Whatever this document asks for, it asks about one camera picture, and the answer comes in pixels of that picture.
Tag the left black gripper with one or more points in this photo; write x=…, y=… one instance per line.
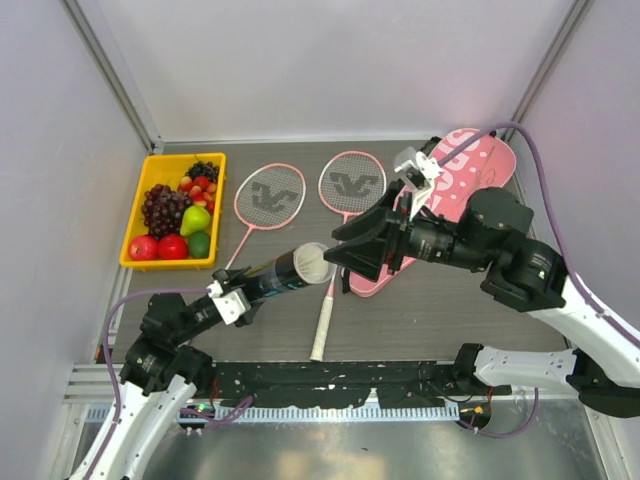
x=228, y=276

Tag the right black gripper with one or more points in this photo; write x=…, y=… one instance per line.
x=367, y=244

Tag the black shuttlecock tube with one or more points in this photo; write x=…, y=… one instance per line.
x=273, y=278

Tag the clear tube lid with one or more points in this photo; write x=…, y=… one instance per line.
x=310, y=264

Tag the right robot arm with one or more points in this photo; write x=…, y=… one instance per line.
x=523, y=274

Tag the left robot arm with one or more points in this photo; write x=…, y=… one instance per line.
x=161, y=371

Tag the right pink badminton racket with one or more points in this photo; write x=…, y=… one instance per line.
x=349, y=184

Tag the pink badminton racket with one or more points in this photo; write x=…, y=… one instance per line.
x=268, y=199
x=349, y=184

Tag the left pink badminton racket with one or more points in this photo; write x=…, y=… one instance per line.
x=268, y=199

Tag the green lime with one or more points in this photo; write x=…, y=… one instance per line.
x=199, y=245

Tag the right red apple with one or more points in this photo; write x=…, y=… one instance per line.
x=173, y=247

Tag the red apple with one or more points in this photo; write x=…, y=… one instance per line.
x=173, y=247
x=143, y=248

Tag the green pear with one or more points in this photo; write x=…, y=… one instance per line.
x=195, y=218

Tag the left red apple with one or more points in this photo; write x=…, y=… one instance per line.
x=143, y=248

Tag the purple grape bunch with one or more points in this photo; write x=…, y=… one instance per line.
x=163, y=210

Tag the black grape bunch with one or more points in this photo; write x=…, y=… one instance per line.
x=204, y=169

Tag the pink racket bag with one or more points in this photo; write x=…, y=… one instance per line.
x=489, y=162

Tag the yellow plastic bin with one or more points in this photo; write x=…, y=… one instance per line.
x=169, y=170

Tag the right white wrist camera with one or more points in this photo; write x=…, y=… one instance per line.
x=420, y=173

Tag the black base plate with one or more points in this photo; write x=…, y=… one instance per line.
x=340, y=385

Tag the white cable duct strip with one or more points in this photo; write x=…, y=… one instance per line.
x=370, y=412

